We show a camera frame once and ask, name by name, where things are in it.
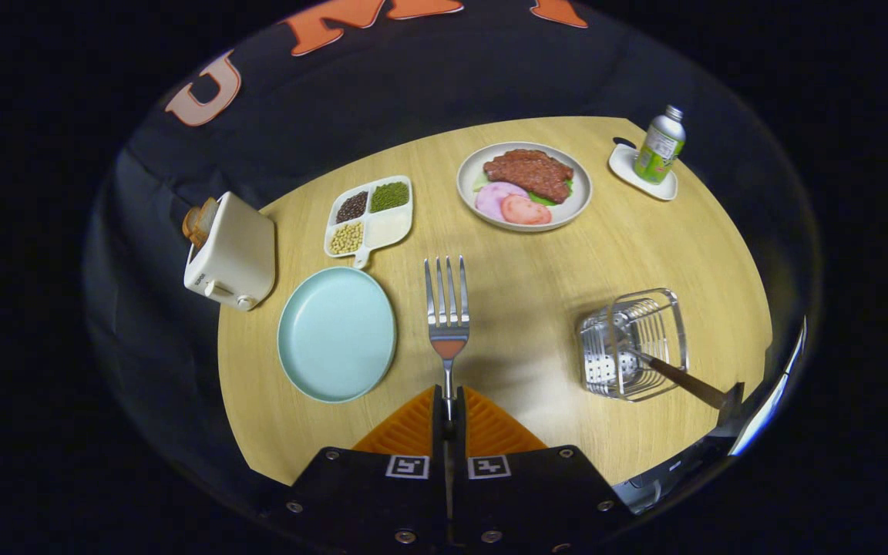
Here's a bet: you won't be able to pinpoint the salmon pink ham slice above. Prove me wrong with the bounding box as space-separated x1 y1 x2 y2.
500 194 553 226

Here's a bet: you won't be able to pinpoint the brown steak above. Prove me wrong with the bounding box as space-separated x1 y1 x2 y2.
483 149 574 204

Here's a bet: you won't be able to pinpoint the white toaster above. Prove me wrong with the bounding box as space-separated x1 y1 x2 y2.
183 191 277 312

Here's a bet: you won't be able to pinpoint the black bracket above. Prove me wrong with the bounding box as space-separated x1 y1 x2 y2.
718 382 745 425

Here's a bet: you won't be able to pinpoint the pile of green beans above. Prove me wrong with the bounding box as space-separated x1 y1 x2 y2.
369 181 410 214

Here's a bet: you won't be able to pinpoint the small white square dish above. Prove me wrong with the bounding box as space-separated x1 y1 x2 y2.
608 143 679 202

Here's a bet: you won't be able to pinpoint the silver bottle with green label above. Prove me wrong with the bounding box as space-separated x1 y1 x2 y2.
633 105 687 185

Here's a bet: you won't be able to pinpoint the metal spoon with brown handle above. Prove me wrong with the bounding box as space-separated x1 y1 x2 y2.
621 343 728 409

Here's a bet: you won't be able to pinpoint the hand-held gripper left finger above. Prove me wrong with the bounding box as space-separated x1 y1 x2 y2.
268 385 449 552

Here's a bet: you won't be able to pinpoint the pile of dark beans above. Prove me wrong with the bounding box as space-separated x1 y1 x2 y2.
335 191 368 224

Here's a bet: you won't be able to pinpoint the beige round plate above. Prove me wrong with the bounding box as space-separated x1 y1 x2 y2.
456 142 594 233

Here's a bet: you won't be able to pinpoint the green lettuce leaf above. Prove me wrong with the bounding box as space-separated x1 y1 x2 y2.
475 176 574 207

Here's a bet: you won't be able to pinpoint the pale pink ham slice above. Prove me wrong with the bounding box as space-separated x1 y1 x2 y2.
475 182 530 223

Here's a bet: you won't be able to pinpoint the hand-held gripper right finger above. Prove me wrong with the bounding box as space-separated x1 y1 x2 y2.
450 385 637 552

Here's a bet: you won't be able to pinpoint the toasted bread slice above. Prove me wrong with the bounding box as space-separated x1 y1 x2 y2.
182 197 220 249

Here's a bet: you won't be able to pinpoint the light blue plate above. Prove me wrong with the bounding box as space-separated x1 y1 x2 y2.
277 267 398 404

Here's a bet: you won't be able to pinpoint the metal fork with brown handle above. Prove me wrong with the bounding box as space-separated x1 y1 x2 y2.
423 255 471 421

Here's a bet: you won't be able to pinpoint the white divided tray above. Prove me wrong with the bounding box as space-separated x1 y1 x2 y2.
324 175 414 270

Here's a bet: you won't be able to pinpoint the perforated metal basket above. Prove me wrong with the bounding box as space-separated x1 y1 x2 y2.
577 288 690 402

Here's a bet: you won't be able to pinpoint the pile of yellow beans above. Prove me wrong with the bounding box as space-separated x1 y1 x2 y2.
328 221 365 256

